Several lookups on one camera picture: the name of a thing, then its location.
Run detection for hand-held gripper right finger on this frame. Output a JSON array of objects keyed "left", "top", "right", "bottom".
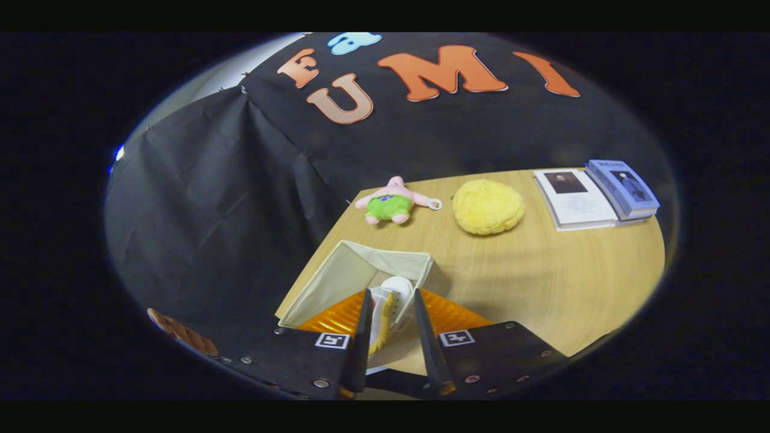
[{"left": 414, "top": 289, "right": 569, "bottom": 398}]

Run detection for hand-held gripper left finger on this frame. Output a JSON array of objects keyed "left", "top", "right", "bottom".
[{"left": 214, "top": 289, "right": 375, "bottom": 401}]

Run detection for white canvas shoe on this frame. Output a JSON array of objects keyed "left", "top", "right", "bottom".
[{"left": 368, "top": 275, "right": 414, "bottom": 357}]

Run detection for beige fabric storage box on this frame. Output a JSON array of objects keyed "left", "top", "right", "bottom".
[{"left": 276, "top": 241, "right": 452, "bottom": 376}]

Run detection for pink star plush toy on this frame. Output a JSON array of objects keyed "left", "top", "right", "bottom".
[{"left": 355, "top": 176, "right": 443, "bottom": 226}]

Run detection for yellow fluffy plush cushion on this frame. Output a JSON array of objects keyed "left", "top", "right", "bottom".
[{"left": 452, "top": 179, "right": 525, "bottom": 236}]

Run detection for black backdrop cloth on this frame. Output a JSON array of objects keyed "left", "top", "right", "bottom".
[{"left": 105, "top": 32, "right": 677, "bottom": 355}]

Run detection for white booklet with portrait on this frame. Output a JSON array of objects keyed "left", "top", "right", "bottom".
[{"left": 533, "top": 168, "right": 620, "bottom": 232}]

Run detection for blue book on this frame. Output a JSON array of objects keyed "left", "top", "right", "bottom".
[{"left": 585, "top": 159, "right": 661, "bottom": 221}]

